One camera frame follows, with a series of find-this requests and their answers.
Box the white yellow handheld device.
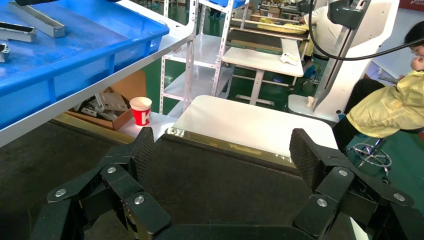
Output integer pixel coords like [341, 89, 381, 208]
[280, 52, 300, 66]

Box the brown cardboard box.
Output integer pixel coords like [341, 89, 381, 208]
[65, 69, 148, 132]

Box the white square side table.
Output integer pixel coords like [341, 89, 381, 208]
[172, 95, 339, 160]

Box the red white paper cup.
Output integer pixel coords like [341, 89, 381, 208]
[129, 96, 153, 127]

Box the blue plastic tray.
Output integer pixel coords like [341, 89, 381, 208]
[0, 0, 170, 131]

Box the grey metal brackets pile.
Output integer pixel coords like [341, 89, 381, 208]
[72, 92, 129, 122]

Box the dark background workbench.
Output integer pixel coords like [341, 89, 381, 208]
[228, 16, 311, 52]

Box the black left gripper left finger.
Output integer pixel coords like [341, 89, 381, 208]
[29, 126, 172, 240]

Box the person in white shirt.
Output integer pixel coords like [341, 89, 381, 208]
[296, 0, 332, 62]

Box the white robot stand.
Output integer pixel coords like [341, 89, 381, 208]
[287, 0, 400, 124]

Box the chrome swivel stool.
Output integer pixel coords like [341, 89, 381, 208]
[344, 127, 424, 186]

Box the white metal storage rack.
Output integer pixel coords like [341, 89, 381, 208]
[158, 0, 249, 117]

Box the black-haired person yellow coat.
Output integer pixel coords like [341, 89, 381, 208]
[332, 20, 424, 153]

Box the white small board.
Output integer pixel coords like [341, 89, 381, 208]
[117, 111, 180, 140]

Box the dark grey robot housing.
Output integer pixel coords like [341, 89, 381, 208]
[327, 0, 365, 31]

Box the grey metal channel part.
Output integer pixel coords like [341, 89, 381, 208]
[0, 21, 37, 43]
[7, 0, 66, 39]
[0, 43, 11, 64]

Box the white perforated shelf post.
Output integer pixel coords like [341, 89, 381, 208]
[183, 0, 200, 112]

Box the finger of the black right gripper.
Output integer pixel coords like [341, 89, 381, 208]
[14, 0, 61, 7]

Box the black container with brass rim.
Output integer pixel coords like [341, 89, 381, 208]
[142, 127, 319, 233]

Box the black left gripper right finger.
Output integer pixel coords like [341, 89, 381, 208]
[289, 128, 424, 240]

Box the yellow cloth on workbench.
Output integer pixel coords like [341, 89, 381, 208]
[257, 17, 311, 35]

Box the white background table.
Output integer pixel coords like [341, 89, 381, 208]
[221, 38, 305, 108]

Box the blue bin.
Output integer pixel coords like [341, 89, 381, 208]
[208, 0, 248, 10]

